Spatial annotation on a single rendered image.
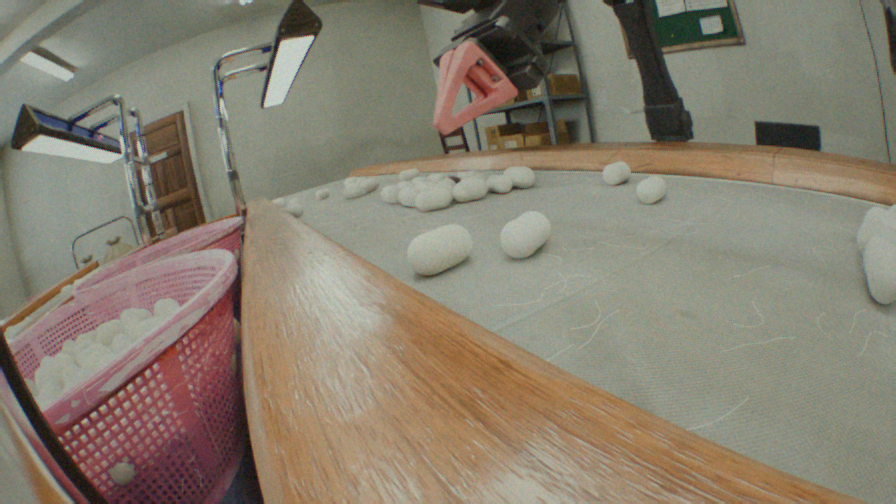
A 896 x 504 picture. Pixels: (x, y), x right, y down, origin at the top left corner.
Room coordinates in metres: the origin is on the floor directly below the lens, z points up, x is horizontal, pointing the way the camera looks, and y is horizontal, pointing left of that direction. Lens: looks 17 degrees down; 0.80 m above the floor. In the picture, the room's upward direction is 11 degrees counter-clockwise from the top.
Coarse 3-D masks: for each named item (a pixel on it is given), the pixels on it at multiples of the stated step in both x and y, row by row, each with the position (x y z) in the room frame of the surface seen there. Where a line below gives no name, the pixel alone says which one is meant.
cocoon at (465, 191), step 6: (468, 180) 0.35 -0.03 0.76; (474, 180) 0.34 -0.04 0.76; (480, 180) 0.34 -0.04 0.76; (456, 186) 0.34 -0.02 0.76; (462, 186) 0.34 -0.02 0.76; (468, 186) 0.34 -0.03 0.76; (474, 186) 0.34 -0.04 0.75; (480, 186) 0.34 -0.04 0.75; (486, 186) 0.34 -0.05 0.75; (456, 192) 0.34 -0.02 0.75; (462, 192) 0.33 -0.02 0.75; (468, 192) 0.34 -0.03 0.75; (474, 192) 0.34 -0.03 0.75; (480, 192) 0.34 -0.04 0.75; (486, 192) 0.34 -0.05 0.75; (456, 198) 0.34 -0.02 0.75; (462, 198) 0.34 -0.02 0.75; (468, 198) 0.34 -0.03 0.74; (474, 198) 0.34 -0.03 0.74; (480, 198) 0.35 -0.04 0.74
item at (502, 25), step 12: (492, 24) 0.31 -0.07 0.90; (504, 24) 0.30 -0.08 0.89; (480, 36) 0.33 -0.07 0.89; (492, 36) 0.31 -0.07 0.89; (504, 36) 0.30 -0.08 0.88; (516, 36) 0.30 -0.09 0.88; (528, 36) 0.34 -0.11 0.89; (540, 36) 0.36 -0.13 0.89; (492, 48) 0.34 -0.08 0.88; (504, 48) 0.33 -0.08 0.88; (516, 48) 0.32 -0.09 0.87; (528, 48) 0.31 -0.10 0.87; (504, 60) 0.34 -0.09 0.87; (540, 60) 0.31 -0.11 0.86; (540, 72) 0.31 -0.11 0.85
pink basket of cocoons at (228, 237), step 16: (208, 224) 0.48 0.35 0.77; (224, 224) 0.47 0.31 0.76; (240, 224) 0.39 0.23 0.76; (176, 240) 0.47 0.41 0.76; (192, 240) 0.48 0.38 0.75; (208, 240) 0.32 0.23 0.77; (224, 240) 0.35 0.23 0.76; (128, 256) 0.41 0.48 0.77; (144, 256) 0.43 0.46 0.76; (160, 256) 0.45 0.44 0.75; (176, 256) 0.28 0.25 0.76; (240, 256) 0.41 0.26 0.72; (112, 272) 0.37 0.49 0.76; (128, 272) 0.24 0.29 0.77; (240, 272) 0.40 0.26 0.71; (80, 288) 0.27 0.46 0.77; (160, 288) 0.27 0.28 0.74; (240, 288) 0.39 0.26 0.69
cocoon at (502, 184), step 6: (492, 180) 0.36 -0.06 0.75; (498, 180) 0.35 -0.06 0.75; (504, 180) 0.34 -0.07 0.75; (510, 180) 0.35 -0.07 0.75; (492, 186) 0.35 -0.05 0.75; (498, 186) 0.35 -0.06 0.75; (504, 186) 0.34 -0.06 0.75; (510, 186) 0.35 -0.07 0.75; (498, 192) 0.35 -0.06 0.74; (504, 192) 0.35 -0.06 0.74
